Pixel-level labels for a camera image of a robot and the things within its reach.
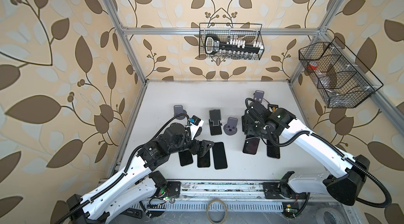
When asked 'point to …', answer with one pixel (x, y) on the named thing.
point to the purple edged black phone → (273, 151)
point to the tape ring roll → (225, 209)
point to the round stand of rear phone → (258, 95)
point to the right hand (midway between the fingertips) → (251, 133)
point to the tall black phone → (250, 145)
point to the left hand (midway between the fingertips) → (208, 138)
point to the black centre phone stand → (215, 118)
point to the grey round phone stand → (178, 109)
